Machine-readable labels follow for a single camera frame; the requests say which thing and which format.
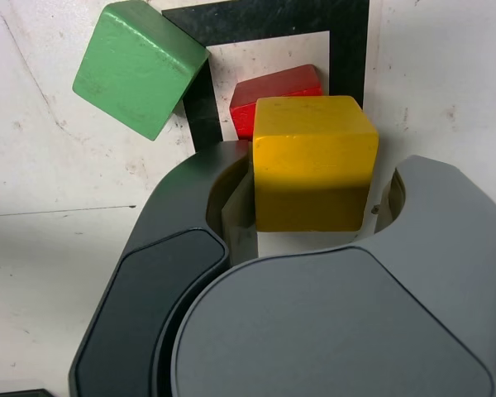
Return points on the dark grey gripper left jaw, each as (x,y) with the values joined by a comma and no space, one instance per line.
(149,269)

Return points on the yellow cube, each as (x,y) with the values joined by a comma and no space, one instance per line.
(314,165)

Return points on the green cube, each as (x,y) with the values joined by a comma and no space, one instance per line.
(136,70)

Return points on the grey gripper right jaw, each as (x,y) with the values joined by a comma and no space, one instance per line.
(335,331)

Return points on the black tape square outline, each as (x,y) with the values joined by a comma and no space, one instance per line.
(349,49)

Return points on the red cube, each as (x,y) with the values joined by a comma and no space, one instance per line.
(273,89)

